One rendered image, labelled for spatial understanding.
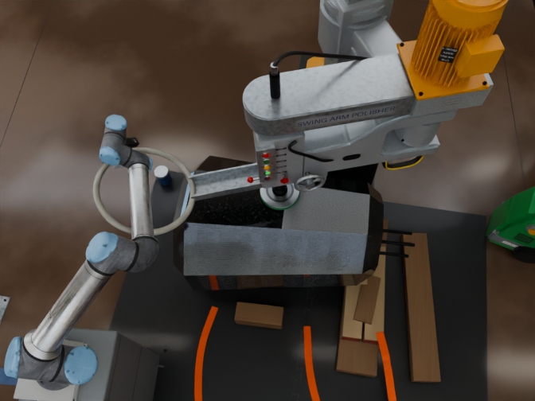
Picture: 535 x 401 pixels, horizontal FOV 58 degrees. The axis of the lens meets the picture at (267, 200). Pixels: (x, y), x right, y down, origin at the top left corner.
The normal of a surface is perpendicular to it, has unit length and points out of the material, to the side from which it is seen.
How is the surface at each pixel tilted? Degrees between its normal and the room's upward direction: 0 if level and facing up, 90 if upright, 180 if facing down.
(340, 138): 4
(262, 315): 0
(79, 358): 52
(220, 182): 2
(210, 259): 45
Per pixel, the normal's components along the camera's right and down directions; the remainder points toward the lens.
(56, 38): -0.04, -0.43
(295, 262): -0.09, 0.33
